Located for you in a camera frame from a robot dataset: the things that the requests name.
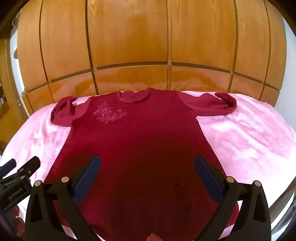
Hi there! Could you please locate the wooden wardrobe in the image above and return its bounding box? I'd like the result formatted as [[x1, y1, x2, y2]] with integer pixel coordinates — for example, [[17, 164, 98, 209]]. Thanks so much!
[[17, 0, 287, 114]]

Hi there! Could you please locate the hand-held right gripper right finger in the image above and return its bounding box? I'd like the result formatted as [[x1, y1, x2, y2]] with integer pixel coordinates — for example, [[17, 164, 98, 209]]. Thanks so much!
[[194, 155, 271, 241]]

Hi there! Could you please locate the pink bed sheet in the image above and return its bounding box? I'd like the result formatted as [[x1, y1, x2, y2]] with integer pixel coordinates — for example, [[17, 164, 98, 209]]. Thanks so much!
[[0, 90, 296, 241]]

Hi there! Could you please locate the red object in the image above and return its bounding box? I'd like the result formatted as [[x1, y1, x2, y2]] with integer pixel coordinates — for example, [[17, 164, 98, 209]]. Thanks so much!
[[11, 206, 26, 234]]

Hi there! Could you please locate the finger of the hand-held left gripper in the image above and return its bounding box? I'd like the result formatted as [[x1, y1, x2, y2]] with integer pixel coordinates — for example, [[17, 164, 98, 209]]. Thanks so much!
[[9, 156, 41, 186], [0, 159, 16, 178]]

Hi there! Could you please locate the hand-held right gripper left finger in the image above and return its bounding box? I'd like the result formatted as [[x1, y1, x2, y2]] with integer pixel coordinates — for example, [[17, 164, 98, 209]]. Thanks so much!
[[25, 155, 102, 241]]

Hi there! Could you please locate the dark red long-sleeved shirt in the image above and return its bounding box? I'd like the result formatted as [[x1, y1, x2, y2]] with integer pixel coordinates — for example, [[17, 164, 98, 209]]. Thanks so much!
[[44, 88, 240, 241]]

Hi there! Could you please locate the wooden shelf unit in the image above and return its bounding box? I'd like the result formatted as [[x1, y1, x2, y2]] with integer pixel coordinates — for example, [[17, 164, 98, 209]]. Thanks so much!
[[0, 38, 26, 121]]

